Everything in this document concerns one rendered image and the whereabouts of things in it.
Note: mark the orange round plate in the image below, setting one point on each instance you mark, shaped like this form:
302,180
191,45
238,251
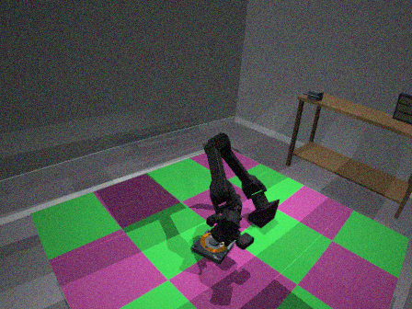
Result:
204,242

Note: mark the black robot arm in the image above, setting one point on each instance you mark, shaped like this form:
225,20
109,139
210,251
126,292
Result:
222,190

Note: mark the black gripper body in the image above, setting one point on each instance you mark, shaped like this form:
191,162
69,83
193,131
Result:
242,240

